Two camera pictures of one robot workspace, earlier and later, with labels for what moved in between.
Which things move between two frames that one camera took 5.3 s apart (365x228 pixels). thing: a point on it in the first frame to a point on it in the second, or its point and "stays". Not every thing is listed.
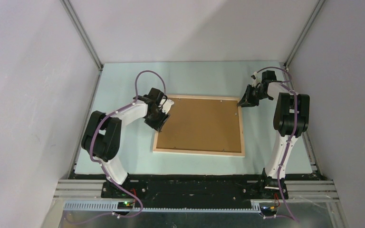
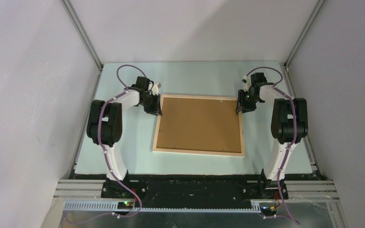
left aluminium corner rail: (88, 43) stays
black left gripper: (158, 125) to (156, 109)
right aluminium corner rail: (306, 28) stays
